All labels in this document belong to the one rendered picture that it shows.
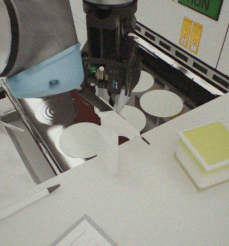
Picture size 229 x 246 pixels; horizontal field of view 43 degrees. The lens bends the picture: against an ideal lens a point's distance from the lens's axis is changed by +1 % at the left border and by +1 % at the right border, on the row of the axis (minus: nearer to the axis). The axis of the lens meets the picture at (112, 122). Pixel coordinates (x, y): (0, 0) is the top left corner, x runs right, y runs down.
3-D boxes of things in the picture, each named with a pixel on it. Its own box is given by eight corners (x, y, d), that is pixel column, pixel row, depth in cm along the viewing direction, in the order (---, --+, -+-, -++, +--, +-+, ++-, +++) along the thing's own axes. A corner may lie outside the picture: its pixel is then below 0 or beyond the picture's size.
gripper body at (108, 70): (77, 93, 42) (68, 11, 34) (92, 62, 48) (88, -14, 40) (128, 100, 41) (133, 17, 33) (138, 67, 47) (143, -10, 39)
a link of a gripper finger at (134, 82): (110, 95, 49) (110, 49, 43) (112, 89, 50) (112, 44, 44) (138, 99, 48) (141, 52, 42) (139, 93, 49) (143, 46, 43)
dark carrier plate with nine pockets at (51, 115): (118, 47, 87) (118, 45, 87) (200, 109, 66) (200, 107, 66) (6, 83, 74) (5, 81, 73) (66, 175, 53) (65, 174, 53)
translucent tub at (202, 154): (210, 147, 49) (220, 117, 44) (239, 182, 44) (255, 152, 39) (171, 160, 47) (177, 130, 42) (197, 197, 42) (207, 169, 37)
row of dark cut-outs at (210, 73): (119, 19, 89) (119, 11, 88) (232, 91, 63) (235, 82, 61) (117, 19, 89) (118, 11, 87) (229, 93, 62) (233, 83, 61)
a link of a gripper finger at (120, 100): (106, 132, 49) (105, 89, 43) (113, 110, 53) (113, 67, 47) (124, 135, 49) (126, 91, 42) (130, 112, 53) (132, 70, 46)
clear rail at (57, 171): (4, 82, 75) (3, 77, 74) (68, 184, 52) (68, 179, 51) (-2, 83, 75) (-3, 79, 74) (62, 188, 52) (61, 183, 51)
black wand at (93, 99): (74, 92, 31) (83, 84, 31) (69, 85, 32) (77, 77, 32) (147, 147, 47) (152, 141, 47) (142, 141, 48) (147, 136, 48)
